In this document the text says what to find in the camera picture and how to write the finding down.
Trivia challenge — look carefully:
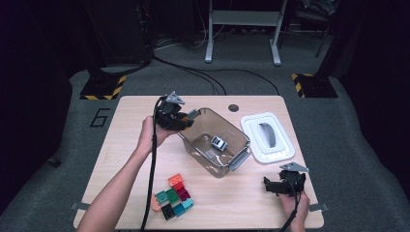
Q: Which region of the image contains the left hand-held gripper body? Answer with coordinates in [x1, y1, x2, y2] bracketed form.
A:
[155, 91, 189, 131]

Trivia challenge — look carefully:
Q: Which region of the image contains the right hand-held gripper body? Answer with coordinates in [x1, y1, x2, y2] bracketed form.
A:
[278, 161, 309, 198]

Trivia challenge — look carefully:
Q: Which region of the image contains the clear plastic storage box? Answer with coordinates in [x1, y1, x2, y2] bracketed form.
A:
[178, 107, 252, 179]

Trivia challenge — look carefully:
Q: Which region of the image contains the white and grey toy car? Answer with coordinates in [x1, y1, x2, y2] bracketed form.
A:
[210, 135, 228, 152]

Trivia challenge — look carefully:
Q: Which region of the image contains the orange building block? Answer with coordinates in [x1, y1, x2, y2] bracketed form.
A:
[167, 173, 185, 186]

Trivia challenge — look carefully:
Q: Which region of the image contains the maroon building block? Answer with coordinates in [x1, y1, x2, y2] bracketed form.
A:
[176, 188, 191, 202]

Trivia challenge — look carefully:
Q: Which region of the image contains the teal green building block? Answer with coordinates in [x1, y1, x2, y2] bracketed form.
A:
[155, 190, 170, 205]

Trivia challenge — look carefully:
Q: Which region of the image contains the dark teal blue building block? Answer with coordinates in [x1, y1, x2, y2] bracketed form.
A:
[172, 203, 188, 218]

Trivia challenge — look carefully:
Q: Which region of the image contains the salmon pink building block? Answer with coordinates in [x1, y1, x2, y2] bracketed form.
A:
[150, 193, 162, 214]

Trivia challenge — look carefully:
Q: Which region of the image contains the black building block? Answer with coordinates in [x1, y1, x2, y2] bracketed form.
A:
[161, 204, 177, 222]

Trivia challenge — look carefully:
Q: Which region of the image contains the person's right hand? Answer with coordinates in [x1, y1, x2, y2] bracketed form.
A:
[279, 190, 311, 232]

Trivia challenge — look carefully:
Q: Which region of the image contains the person's left hand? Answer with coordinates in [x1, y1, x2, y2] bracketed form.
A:
[136, 115, 177, 158]

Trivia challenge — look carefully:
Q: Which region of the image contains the dark cabinet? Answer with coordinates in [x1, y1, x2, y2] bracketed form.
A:
[84, 0, 153, 67]

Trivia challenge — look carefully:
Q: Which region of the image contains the dark chair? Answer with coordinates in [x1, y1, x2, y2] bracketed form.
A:
[283, 0, 341, 59]

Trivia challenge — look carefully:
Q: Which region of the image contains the right hand-held gripper black cable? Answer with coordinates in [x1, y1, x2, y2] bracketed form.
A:
[278, 180, 303, 232]

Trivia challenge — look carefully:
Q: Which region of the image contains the hand-held gripper black cable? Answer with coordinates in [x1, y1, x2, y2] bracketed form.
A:
[140, 95, 166, 232]
[278, 180, 303, 232]

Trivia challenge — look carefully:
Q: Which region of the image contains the grey table bracket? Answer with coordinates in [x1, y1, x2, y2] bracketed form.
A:
[71, 202, 92, 212]
[308, 202, 330, 213]

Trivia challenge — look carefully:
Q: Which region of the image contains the black floor cable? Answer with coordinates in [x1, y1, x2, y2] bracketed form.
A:
[194, 68, 280, 97]
[151, 54, 227, 97]

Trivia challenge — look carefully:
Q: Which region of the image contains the white lid with grey handle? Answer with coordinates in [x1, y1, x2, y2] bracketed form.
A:
[240, 111, 296, 164]

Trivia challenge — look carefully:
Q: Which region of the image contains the left hand-held gripper black cable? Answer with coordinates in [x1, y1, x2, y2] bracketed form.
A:
[140, 95, 166, 232]

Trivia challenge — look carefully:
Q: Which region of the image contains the black yellow striped base plate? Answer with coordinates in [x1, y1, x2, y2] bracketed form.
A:
[291, 72, 339, 99]
[79, 74, 128, 101]

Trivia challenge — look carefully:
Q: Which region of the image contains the bundle of pale floor cables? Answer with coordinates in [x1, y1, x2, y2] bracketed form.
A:
[154, 30, 211, 50]

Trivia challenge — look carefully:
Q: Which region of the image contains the white metal stand frame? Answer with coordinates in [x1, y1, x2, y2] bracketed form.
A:
[204, 0, 288, 67]

